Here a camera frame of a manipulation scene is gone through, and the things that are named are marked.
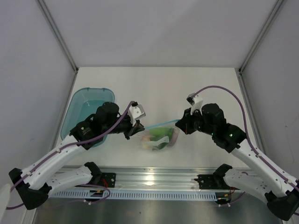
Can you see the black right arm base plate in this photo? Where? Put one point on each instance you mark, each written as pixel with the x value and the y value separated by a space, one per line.
pixel 208 181

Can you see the right aluminium frame post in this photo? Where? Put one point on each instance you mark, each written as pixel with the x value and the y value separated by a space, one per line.
pixel 273 14

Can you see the left aluminium frame post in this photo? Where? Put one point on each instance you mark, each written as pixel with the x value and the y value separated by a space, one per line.
pixel 57 34

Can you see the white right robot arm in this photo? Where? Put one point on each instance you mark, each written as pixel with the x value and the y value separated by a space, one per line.
pixel 235 141

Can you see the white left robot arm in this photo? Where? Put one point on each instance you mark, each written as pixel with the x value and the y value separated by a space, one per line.
pixel 36 183

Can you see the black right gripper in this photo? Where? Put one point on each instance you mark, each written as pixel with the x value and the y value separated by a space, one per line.
pixel 185 123

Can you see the white slotted cable duct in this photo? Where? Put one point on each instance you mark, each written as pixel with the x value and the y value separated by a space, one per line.
pixel 136 195

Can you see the white garlic bulb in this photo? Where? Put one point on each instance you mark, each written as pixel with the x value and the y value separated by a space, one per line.
pixel 146 142

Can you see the green cucumber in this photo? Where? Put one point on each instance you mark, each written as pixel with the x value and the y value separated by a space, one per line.
pixel 160 132

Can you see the aluminium table edge rail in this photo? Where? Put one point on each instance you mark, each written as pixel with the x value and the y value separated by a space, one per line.
pixel 166 179

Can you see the teal plastic tray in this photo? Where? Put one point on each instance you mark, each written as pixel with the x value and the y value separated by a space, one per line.
pixel 84 103

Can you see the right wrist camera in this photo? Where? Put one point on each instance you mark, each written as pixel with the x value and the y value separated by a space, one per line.
pixel 195 101

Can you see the aluminium frame post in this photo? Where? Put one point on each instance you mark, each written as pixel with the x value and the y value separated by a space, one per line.
pixel 57 34
pixel 273 14

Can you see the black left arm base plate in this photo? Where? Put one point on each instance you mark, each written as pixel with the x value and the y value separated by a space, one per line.
pixel 107 180

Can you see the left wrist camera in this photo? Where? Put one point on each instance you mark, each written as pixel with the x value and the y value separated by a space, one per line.
pixel 136 112

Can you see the clear zip top bag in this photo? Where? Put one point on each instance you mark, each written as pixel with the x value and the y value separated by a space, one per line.
pixel 158 144

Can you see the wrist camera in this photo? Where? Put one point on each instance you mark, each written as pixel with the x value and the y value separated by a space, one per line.
pixel 136 112
pixel 195 101

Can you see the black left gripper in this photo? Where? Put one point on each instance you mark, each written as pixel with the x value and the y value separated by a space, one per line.
pixel 132 129

